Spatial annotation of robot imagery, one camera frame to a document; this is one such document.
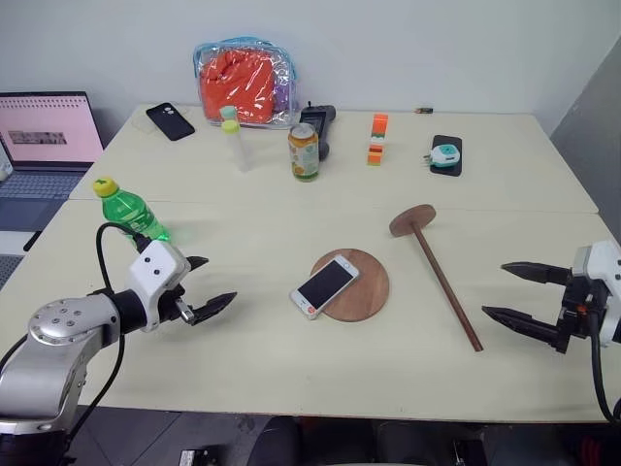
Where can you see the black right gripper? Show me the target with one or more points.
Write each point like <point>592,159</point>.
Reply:
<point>579,303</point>

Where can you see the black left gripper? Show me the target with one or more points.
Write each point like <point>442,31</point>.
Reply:
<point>171,303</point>

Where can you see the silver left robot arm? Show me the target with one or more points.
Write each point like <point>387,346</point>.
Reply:
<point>48,349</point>

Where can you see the wooden stick with disc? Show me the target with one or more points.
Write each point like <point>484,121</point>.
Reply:
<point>439,272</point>

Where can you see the green bottle with yellow cap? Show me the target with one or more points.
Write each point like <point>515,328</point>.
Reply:
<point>128,216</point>

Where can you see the white smartphone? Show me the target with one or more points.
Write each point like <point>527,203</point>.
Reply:
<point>324,286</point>

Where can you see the clear tube with yellow cap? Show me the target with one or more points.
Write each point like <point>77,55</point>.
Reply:
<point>238,145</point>

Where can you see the black rectangular pad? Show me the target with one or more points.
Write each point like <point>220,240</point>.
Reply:
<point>453,167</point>

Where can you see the round wooden base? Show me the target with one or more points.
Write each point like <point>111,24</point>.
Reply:
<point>361,296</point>

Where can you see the orange drink can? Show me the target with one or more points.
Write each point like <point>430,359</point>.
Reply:
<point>304,155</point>

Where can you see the black smartphone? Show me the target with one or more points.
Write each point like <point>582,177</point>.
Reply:
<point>170,121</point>

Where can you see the white and teal plug adapter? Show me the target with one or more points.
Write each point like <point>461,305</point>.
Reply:
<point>442,155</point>

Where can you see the dark rounded shape under table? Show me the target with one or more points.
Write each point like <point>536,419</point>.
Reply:
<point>267,442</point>

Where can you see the black handheld scanner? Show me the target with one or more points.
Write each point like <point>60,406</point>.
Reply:
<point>315,118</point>

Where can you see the clear bag with orange cloth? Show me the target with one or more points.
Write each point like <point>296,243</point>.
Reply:
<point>240,87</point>

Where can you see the small battery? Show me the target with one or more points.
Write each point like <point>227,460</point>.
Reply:
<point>423,110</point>

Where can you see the open grey laptop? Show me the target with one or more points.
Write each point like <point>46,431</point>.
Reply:
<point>43,131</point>

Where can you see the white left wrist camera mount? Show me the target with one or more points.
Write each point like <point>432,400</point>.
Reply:
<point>155,269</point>

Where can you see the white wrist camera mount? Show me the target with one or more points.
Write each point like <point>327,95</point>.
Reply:
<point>599,264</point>
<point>155,269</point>

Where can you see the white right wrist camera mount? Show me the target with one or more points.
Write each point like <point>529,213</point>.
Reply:
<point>599,264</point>

